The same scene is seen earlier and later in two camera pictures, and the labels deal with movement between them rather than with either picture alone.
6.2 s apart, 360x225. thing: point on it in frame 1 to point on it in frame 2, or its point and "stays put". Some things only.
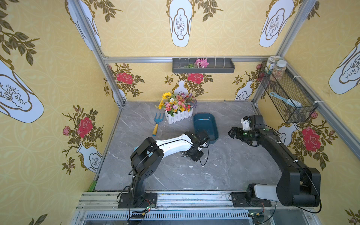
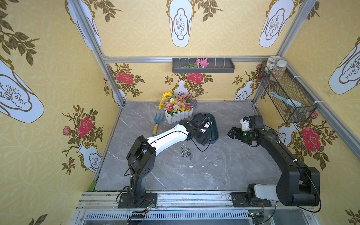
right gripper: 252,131 stays put
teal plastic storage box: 207,122 stays put
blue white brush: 288,101 stays put
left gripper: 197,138 to 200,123
